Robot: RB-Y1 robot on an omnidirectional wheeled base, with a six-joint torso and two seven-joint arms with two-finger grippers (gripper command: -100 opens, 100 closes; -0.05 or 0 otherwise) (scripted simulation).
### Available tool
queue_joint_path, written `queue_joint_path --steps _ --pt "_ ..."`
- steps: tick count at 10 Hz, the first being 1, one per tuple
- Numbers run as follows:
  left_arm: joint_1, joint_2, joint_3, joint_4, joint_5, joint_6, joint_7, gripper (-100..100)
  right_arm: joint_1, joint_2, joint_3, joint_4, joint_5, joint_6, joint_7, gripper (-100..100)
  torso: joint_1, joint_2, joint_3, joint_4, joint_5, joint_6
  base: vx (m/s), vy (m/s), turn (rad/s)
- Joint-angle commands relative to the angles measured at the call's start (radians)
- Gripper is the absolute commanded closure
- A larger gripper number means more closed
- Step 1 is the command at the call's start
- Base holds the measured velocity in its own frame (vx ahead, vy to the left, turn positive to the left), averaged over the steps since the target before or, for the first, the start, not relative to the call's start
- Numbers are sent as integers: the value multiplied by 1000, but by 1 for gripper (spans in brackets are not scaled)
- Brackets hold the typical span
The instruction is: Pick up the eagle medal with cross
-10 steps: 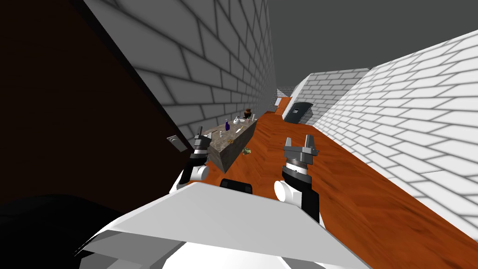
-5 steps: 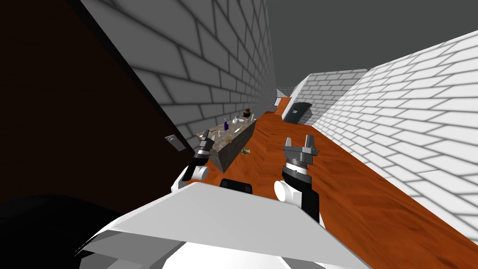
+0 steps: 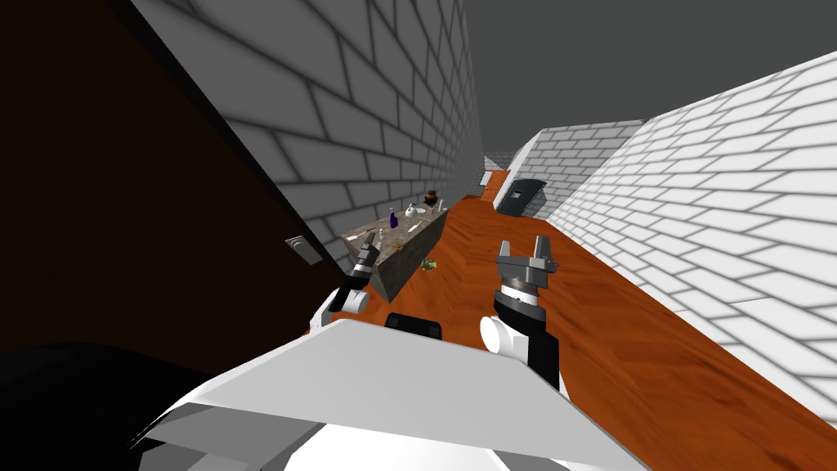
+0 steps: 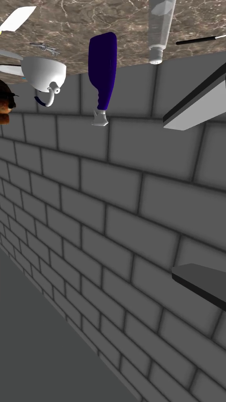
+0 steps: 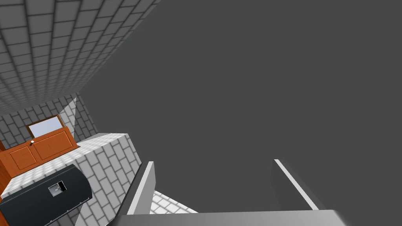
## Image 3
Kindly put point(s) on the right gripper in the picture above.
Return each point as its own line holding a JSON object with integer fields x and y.
{"x": 527, "y": 269}

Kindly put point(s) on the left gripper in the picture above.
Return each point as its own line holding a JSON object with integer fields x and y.
{"x": 368, "y": 256}

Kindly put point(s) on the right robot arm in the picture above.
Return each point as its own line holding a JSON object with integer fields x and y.
{"x": 541, "y": 350}

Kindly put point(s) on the stone counter with kitchenware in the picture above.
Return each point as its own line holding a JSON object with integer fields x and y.
{"x": 400, "y": 252}

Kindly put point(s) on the green leafy lump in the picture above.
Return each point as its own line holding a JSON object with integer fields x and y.
{"x": 429, "y": 264}

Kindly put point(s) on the orange wooden door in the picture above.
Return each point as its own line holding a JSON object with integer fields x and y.
{"x": 495, "y": 186}

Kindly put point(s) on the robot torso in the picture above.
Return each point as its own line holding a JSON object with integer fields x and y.
{"x": 392, "y": 392}

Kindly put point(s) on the dark brown door leaf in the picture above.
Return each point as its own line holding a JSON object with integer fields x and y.
{"x": 118, "y": 196}

